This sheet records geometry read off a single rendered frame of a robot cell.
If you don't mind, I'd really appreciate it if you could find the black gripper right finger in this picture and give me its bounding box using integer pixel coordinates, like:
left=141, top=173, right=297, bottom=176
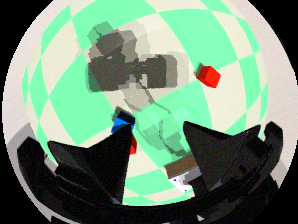
left=182, top=121, right=261, bottom=192

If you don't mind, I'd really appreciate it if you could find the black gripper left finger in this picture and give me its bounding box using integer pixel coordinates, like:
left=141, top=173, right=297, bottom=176
left=47, top=124, right=133, bottom=205

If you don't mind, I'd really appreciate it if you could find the red cube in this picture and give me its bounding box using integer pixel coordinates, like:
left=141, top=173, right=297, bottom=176
left=130, top=135, right=137, bottom=155
left=197, top=65, right=221, bottom=88

